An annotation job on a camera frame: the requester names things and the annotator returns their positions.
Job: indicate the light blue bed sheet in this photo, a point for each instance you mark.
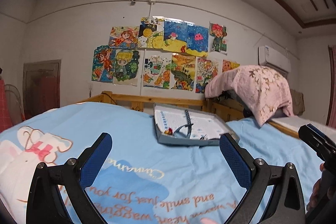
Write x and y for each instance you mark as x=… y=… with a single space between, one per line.
x=141 y=181

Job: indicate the red checkered bag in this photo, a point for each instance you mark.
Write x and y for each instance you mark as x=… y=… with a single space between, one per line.
x=5 y=120

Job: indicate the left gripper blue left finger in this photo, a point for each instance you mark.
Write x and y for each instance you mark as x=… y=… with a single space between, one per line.
x=92 y=159

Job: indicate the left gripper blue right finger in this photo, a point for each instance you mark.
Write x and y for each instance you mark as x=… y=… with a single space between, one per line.
x=238 y=159

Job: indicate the white air conditioner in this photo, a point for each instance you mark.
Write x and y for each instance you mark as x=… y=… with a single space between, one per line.
x=269 y=57

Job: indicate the pink floral blanket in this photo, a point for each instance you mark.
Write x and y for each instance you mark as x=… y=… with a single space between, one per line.
x=262 y=89

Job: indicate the wooden bed frame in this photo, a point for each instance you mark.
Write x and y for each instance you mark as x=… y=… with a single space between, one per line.
x=229 y=112

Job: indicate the colourful drawings on wall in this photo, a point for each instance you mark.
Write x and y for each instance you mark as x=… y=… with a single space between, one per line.
x=162 y=53

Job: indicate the person's right hand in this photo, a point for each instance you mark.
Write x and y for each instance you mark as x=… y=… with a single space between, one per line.
x=313 y=200

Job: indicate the brown wooden door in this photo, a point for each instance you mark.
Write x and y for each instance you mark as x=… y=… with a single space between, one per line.
x=41 y=87

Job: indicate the grey tray with grid paper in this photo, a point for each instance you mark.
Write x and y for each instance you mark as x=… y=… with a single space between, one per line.
x=182 y=126

